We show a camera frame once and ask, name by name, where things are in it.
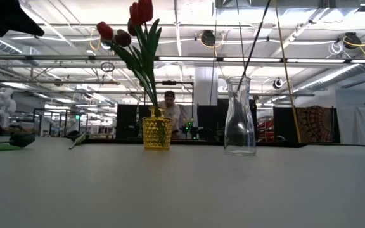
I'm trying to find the black hanging cable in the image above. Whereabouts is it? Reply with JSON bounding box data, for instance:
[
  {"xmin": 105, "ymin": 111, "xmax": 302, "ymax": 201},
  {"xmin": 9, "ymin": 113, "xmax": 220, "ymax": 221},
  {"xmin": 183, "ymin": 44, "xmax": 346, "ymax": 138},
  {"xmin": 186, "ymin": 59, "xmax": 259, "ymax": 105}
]
[
  {"xmin": 211, "ymin": 0, "xmax": 219, "ymax": 106},
  {"xmin": 235, "ymin": 0, "xmax": 248, "ymax": 80}
]

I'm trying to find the small green leaf stem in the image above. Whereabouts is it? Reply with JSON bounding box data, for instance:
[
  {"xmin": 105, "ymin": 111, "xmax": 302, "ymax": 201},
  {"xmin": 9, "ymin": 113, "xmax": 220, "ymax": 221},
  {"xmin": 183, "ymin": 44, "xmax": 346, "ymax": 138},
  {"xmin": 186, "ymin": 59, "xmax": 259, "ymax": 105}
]
[{"xmin": 65, "ymin": 129, "xmax": 87, "ymax": 150}]

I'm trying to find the red tool cabinet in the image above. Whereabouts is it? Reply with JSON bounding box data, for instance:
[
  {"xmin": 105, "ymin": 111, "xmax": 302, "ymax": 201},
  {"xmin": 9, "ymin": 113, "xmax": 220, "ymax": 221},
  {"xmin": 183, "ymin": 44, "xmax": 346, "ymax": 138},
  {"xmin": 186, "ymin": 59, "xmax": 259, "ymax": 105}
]
[{"xmin": 255, "ymin": 118, "xmax": 274, "ymax": 143}]

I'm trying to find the yellow glass vase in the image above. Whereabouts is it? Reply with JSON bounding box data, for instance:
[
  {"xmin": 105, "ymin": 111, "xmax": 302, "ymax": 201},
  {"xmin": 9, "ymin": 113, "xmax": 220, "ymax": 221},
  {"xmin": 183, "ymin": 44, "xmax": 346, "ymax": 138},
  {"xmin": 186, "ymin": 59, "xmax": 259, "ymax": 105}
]
[{"xmin": 141, "ymin": 106, "xmax": 173, "ymax": 151}]

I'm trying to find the black table frame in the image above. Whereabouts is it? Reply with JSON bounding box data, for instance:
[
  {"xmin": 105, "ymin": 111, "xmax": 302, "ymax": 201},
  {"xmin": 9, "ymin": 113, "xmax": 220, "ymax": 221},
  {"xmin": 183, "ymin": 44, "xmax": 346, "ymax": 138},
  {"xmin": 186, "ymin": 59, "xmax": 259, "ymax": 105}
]
[{"xmin": 30, "ymin": 136, "xmax": 365, "ymax": 148}]

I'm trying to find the black cable loop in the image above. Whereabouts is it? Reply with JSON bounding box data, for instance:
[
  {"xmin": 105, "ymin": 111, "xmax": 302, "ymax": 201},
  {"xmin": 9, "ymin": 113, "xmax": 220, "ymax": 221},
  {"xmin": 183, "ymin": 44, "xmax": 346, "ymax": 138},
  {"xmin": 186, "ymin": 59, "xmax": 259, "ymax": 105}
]
[{"xmin": 99, "ymin": 60, "xmax": 116, "ymax": 73}]

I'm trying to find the clear glass vase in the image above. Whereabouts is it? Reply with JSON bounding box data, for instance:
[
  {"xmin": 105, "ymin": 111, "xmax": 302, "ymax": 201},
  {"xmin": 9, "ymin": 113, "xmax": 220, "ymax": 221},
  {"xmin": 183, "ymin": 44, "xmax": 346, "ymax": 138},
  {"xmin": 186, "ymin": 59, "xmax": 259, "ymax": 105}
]
[{"xmin": 223, "ymin": 76, "xmax": 257, "ymax": 156}]

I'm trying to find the black robot with green lights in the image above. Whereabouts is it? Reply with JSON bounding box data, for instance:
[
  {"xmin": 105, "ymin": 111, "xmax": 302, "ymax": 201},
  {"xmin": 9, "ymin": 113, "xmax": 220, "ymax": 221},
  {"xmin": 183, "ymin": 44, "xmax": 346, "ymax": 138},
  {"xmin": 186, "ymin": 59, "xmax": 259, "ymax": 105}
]
[{"xmin": 179, "ymin": 118, "xmax": 204, "ymax": 140}]

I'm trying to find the person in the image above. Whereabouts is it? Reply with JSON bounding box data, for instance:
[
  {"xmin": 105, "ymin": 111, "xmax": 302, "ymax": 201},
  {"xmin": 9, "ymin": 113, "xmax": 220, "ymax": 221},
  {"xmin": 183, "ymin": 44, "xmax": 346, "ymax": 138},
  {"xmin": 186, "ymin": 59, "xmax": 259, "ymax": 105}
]
[{"xmin": 158, "ymin": 90, "xmax": 182, "ymax": 140}]

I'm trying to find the white fabric cover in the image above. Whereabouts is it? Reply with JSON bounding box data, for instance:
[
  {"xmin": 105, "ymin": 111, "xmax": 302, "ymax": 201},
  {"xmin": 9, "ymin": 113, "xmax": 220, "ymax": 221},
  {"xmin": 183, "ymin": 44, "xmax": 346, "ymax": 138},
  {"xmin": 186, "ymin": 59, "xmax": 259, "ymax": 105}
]
[{"xmin": 336, "ymin": 106, "xmax": 365, "ymax": 146}]

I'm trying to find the ceiling light strip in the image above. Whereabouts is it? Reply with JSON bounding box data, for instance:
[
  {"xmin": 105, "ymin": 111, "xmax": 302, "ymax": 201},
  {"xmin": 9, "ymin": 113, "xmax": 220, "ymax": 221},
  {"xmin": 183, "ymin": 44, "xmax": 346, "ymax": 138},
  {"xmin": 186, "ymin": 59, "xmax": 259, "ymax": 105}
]
[{"xmin": 0, "ymin": 54, "xmax": 365, "ymax": 64}]

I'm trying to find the patterned tapestry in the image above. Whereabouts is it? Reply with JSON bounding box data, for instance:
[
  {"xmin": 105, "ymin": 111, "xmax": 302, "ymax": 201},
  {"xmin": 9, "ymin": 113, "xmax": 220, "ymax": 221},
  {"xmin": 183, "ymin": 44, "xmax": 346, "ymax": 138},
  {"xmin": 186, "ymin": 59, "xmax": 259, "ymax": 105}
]
[{"xmin": 296, "ymin": 106, "xmax": 336, "ymax": 140}]

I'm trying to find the small black cable reel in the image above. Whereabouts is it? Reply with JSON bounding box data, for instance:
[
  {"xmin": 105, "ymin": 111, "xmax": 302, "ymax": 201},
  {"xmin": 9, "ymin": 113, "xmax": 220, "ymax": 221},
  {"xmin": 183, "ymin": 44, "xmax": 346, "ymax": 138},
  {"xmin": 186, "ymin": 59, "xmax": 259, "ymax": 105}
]
[{"xmin": 272, "ymin": 77, "xmax": 285, "ymax": 90}]

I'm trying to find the yellow hanging cable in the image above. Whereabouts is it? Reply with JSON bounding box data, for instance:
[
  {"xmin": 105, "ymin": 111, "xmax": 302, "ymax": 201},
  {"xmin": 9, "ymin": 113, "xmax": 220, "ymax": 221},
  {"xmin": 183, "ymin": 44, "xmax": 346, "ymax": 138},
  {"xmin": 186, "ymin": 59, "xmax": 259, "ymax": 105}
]
[{"xmin": 274, "ymin": 0, "xmax": 302, "ymax": 143}]

